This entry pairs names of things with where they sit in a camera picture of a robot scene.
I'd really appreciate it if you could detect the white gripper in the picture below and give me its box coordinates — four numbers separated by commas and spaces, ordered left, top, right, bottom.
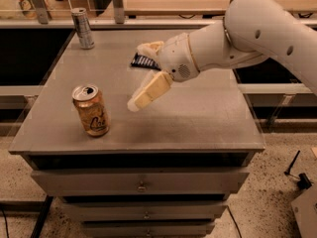
127, 33, 199, 112

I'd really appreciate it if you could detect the orange soda can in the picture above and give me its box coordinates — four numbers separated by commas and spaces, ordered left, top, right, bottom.
72, 84, 109, 137

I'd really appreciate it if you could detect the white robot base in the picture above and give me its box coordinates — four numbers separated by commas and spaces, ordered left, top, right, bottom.
291, 185, 317, 238

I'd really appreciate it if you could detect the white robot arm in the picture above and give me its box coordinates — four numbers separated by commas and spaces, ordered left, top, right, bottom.
128, 0, 317, 112

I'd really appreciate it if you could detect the silver tall can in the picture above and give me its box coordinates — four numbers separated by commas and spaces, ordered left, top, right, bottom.
71, 8, 94, 50

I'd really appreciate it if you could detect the dark blue snack wrapper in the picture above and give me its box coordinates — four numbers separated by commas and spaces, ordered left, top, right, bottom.
130, 53, 160, 70

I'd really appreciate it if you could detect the grey drawer cabinet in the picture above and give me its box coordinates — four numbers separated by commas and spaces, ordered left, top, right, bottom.
10, 31, 264, 238

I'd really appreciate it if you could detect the snack bag in background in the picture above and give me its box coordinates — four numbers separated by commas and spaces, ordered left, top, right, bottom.
0, 0, 51, 21

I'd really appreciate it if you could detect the black tool on floor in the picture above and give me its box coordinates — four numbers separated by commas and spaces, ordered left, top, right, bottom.
283, 149, 313, 190

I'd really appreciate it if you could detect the black floor cable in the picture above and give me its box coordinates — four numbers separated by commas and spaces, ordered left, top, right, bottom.
226, 205, 244, 238

